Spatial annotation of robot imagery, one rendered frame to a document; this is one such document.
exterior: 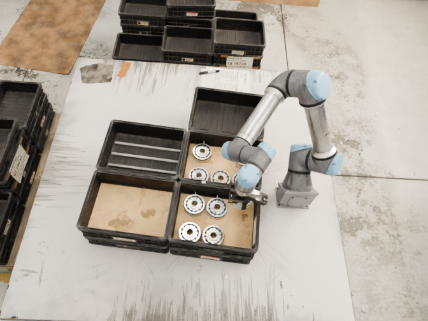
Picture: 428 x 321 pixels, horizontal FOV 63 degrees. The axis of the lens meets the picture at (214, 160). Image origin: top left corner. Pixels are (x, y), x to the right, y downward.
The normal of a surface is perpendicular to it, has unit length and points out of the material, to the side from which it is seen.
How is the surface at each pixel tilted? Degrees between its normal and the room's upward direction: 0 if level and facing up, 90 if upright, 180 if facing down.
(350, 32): 0
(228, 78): 0
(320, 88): 50
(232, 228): 0
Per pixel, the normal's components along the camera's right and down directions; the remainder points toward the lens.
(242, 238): 0.07, -0.51
